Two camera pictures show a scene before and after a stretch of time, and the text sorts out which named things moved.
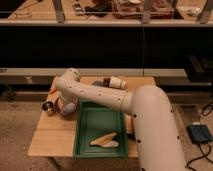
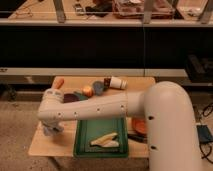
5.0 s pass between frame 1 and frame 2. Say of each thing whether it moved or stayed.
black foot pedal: stayed
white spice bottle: stayed
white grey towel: moved
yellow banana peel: stayed
